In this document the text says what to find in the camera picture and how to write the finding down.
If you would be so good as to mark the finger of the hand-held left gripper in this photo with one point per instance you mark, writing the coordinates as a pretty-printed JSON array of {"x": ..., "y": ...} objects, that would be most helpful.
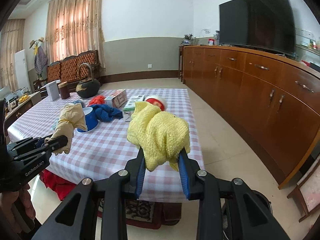
[
  {"x": 22, "y": 143},
  {"x": 57, "y": 142}
]

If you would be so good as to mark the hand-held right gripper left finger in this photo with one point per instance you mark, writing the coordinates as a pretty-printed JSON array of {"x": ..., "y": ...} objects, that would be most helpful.
[{"x": 140, "y": 180}]

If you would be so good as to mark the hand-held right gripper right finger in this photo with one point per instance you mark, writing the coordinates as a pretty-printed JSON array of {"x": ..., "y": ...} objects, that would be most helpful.
[{"x": 183, "y": 177}]

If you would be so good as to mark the beige cloth bundle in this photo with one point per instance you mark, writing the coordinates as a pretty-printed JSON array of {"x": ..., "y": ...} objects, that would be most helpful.
[{"x": 72, "y": 117}]

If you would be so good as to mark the blue patterned paper cup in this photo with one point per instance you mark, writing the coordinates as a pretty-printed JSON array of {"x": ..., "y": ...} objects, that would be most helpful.
[{"x": 91, "y": 120}]

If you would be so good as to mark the yellow terry towel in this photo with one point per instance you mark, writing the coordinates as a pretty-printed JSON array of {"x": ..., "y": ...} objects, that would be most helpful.
[{"x": 160, "y": 135}]

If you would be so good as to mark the green and white box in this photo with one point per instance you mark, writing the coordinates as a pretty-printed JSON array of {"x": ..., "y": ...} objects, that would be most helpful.
[{"x": 133, "y": 102}]

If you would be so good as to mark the person's left hand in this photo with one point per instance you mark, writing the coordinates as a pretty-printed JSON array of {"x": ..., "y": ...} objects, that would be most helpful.
[{"x": 28, "y": 202}]

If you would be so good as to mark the low wooden cabinet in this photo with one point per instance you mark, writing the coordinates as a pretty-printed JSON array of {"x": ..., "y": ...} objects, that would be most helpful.
[{"x": 17, "y": 115}]

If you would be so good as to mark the patterned rug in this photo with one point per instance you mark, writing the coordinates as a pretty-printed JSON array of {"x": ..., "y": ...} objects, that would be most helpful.
[{"x": 140, "y": 210}]

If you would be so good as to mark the red cloth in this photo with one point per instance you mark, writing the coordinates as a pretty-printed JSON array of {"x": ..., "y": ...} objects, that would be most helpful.
[{"x": 57, "y": 185}]

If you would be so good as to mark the pink checkered tablecloth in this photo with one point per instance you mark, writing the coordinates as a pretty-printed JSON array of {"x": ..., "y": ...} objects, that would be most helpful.
[{"x": 100, "y": 150}]

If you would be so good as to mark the plate of oranges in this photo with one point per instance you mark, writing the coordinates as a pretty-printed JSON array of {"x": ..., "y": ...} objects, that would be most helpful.
[{"x": 23, "y": 98}]

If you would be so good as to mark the white square tin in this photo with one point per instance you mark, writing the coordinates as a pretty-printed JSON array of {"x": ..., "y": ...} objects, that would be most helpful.
[{"x": 53, "y": 91}]

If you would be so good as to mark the brown canister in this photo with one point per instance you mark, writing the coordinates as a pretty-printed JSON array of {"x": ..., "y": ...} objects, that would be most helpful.
[{"x": 63, "y": 91}]

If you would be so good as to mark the red foam net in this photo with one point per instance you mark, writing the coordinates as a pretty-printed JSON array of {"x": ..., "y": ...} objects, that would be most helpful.
[{"x": 97, "y": 100}]

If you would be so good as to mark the blue cloth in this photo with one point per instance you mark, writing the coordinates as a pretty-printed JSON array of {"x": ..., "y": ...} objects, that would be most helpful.
[{"x": 107, "y": 112}]

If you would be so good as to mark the black iron teapot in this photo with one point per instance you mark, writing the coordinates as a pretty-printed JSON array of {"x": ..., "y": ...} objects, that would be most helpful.
[{"x": 87, "y": 88}]

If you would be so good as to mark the pink and white carton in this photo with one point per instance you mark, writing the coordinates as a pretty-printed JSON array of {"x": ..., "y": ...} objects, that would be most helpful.
[{"x": 117, "y": 100}]

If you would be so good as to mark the wooden chair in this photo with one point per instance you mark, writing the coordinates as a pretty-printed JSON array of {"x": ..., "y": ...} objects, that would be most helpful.
[
  {"x": 72, "y": 68},
  {"x": 310, "y": 192}
]

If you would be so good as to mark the white standing air conditioner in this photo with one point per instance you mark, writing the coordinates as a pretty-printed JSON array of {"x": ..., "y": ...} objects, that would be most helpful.
[{"x": 21, "y": 67}]

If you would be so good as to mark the red and white bowl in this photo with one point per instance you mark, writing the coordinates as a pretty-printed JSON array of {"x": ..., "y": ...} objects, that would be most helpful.
[{"x": 157, "y": 102}]

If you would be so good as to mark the grey quilted jacket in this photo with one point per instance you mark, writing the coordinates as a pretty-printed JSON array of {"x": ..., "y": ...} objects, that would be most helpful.
[{"x": 41, "y": 60}]

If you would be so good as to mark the beige patterned curtain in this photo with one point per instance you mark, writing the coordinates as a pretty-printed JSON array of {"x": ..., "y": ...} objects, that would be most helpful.
[
  {"x": 75, "y": 25},
  {"x": 11, "y": 50}
]

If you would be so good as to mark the straw hat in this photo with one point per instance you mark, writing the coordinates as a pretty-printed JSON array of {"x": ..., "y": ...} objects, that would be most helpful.
[{"x": 36, "y": 42}]

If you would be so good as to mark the brown wooden sideboard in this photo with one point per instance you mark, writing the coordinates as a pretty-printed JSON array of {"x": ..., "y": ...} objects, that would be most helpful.
[{"x": 250, "y": 92}]

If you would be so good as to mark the small wooden side table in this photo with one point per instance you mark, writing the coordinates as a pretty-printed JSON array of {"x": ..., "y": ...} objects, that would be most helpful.
[{"x": 180, "y": 62}]

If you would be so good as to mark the red lid jar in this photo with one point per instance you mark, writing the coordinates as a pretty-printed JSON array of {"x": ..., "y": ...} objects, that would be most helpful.
[{"x": 211, "y": 42}]

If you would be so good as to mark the small potted plant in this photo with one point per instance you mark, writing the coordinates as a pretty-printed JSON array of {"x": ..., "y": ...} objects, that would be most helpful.
[{"x": 187, "y": 38}]

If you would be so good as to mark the clear plastic bottle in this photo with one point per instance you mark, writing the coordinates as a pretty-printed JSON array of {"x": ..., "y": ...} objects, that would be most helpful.
[{"x": 217, "y": 38}]

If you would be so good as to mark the red box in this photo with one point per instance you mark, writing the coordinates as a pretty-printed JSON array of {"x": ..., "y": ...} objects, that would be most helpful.
[{"x": 306, "y": 63}]

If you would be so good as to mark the black box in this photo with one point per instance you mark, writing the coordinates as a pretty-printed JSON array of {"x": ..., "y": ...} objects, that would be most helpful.
[{"x": 315, "y": 67}]

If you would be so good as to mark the black flat television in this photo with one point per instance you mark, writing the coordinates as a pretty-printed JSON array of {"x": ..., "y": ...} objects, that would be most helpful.
[{"x": 257, "y": 20}]

